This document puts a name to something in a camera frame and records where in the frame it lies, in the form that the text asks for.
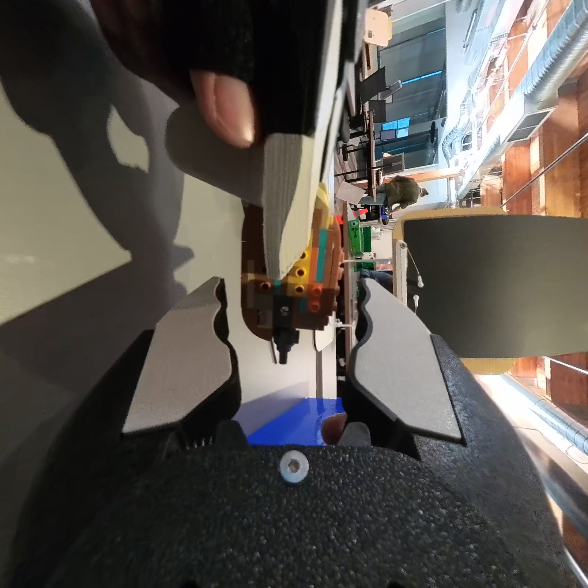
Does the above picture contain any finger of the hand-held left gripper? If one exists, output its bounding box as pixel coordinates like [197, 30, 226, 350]
[164, 0, 345, 282]
[344, 0, 364, 92]

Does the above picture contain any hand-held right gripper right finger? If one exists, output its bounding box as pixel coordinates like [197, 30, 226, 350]
[345, 278, 463, 444]

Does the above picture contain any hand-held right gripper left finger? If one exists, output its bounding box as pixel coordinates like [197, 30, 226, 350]
[121, 276, 241, 435]

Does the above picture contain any brown toy brick model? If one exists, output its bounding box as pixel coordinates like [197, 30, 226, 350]
[241, 184, 345, 366]

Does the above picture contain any blue plastic bin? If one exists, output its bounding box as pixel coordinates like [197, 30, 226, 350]
[239, 397, 346, 447]

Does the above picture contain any grey desk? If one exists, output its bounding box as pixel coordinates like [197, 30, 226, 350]
[0, 78, 343, 460]

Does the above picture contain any person's left hand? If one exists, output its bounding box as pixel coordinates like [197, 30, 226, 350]
[92, 0, 256, 149]

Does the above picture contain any person's right hand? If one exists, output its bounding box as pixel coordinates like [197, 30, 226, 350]
[321, 412, 349, 445]

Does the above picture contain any green crate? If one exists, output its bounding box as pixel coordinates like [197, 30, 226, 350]
[348, 220, 374, 258]

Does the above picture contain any wooden chair with black pad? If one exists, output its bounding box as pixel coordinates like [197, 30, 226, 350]
[393, 207, 588, 375]

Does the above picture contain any silver ventilation duct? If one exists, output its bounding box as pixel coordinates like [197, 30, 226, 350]
[441, 0, 588, 154]

